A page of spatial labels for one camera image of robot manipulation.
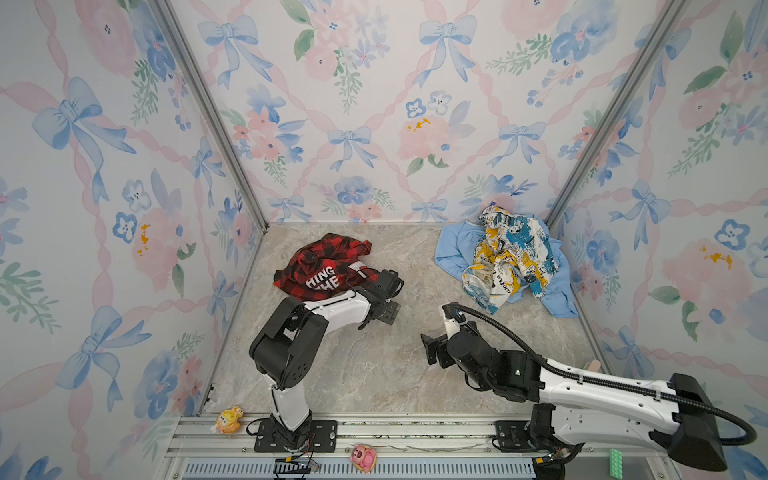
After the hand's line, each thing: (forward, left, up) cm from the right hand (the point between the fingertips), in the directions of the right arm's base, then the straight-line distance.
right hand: (435, 330), depth 76 cm
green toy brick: (-26, -42, -15) cm, 52 cm away
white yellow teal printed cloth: (+30, -28, -3) cm, 41 cm away
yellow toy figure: (-19, +51, -11) cm, 55 cm away
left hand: (+15, +14, -12) cm, 24 cm away
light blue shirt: (+42, -13, -14) cm, 46 cm away
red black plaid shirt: (+24, +34, -7) cm, 42 cm away
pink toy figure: (-26, +17, -12) cm, 34 cm away
